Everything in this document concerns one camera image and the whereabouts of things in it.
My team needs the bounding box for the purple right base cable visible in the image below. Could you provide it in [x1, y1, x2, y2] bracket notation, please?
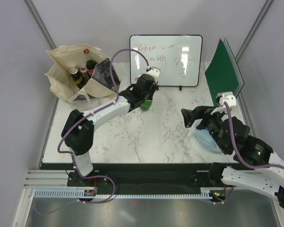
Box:
[209, 184, 235, 205]

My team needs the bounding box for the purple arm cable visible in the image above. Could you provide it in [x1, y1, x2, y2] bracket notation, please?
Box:
[223, 101, 284, 172]
[57, 48, 150, 156]

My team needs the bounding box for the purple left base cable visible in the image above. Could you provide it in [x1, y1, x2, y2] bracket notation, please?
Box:
[34, 155, 115, 215]

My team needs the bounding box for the green Perrier bottle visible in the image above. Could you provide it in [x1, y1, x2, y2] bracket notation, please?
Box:
[140, 100, 152, 111]

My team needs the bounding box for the green folder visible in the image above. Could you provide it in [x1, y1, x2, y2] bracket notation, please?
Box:
[205, 39, 245, 106]

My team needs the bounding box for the beige canvas tote bag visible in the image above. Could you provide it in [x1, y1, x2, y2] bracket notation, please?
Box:
[45, 44, 121, 110]

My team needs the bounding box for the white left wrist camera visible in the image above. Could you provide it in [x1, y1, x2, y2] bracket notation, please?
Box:
[146, 67, 160, 78]

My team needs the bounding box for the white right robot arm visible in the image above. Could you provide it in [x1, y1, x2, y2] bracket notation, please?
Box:
[181, 106, 284, 209]

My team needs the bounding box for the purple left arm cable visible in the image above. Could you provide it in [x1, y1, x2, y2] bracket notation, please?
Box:
[57, 48, 150, 156]

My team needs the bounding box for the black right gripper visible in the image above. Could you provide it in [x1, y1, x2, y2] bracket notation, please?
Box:
[180, 105, 229, 152]

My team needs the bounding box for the Coca-Cola glass bottle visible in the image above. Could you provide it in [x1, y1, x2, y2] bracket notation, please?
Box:
[83, 49, 97, 78]

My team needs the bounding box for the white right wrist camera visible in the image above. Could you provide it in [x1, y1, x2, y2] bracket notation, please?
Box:
[211, 91, 237, 115]

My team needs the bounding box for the white slotted cable duct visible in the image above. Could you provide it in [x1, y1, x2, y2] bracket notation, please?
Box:
[34, 189, 225, 199]

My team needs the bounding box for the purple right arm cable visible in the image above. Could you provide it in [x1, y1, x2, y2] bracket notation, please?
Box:
[223, 101, 284, 172]

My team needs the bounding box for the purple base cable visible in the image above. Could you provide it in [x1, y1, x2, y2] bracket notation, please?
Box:
[34, 155, 115, 215]
[209, 184, 235, 205]

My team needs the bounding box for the light blue face mask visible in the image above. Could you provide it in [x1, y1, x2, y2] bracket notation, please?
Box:
[194, 129, 221, 153]

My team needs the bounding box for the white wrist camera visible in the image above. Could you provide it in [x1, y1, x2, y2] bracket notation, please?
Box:
[146, 67, 160, 78]
[211, 91, 237, 115]

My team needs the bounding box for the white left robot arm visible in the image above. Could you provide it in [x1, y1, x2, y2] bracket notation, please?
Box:
[58, 69, 160, 186]

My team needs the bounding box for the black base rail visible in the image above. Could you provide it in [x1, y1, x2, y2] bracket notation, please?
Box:
[67, 163, 228, 194]

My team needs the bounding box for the small whiteboard black frame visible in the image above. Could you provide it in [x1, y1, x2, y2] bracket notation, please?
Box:
[129, 35, 203, 87]

